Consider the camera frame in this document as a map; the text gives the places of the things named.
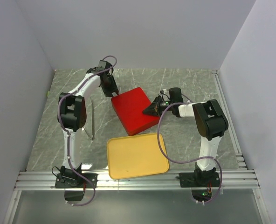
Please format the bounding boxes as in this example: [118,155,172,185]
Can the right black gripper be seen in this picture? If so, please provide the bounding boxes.
[142,96,174,117]

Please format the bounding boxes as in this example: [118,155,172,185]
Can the red box lid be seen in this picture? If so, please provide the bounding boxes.
[111,87,159,136]

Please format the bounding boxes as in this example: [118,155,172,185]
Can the metal tongs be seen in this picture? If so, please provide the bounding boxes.
[82,98,95,141]

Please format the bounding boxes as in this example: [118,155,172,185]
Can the yellow tray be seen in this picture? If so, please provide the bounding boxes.
[107,133,169,180]

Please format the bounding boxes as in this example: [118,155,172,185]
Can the red cookie box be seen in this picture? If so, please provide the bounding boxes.
[112,101,159,136]

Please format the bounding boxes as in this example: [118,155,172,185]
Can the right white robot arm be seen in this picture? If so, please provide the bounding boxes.
[143,87,229,186]

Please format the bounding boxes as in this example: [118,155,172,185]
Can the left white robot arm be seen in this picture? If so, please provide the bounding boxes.
[57,60,119,188]

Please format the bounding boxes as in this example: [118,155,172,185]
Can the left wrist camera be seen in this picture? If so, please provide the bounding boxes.
[98,60,112,70]

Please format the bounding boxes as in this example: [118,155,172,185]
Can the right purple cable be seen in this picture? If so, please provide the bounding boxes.
[157,93,223,205]

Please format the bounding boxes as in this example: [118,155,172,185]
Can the purple cable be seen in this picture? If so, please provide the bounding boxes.
[157,93,223,205]
[57,55,118,207]

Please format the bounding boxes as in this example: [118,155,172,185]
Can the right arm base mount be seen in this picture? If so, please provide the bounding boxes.
[177,169,222,205]

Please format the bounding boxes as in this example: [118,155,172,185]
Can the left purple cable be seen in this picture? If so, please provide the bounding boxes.
[57,55,118,207]

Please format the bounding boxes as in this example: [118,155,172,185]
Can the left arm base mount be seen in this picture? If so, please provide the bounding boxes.
[51,166,98,203]

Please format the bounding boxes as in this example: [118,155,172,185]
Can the aluminium rail right side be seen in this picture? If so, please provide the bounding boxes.
[211,70,248,170]

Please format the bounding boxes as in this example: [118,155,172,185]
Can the aluminium rail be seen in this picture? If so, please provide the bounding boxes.
[211,70,248,170]
[14,170,260,191]

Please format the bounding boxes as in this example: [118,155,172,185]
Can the aluminium rail front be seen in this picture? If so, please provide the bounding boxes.
[14,170,260,191]

